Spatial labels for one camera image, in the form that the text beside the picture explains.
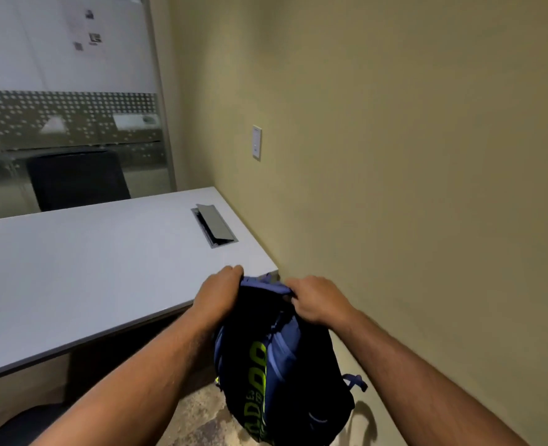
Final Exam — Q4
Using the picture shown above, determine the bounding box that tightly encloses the person's right hand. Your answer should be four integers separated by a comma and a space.
284, 275, 354, 327

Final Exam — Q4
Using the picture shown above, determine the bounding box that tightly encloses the person's left hand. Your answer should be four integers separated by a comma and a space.
191, 265, 244, 327

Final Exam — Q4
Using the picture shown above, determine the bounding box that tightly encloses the blue and black backpack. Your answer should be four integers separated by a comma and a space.
213, 276, 368, 446

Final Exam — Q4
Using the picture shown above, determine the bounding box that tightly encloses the person's right forearm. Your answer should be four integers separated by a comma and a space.
326, 307, 530, 446

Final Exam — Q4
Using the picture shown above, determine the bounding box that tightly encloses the person's left forearm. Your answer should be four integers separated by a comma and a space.
32, 307, 219, 446

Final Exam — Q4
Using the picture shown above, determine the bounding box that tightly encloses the black office chair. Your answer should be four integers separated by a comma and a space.
26, 148, 132, 212

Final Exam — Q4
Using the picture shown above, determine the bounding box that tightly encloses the frosted glass partition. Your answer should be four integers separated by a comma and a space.
0, 0, 178, 222

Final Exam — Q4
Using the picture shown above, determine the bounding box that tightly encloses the black seat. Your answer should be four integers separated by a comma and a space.
0, 404, 72, 446

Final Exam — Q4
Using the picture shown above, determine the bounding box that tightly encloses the grey table cable hatch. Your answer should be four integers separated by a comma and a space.
191, 203, 239, 249

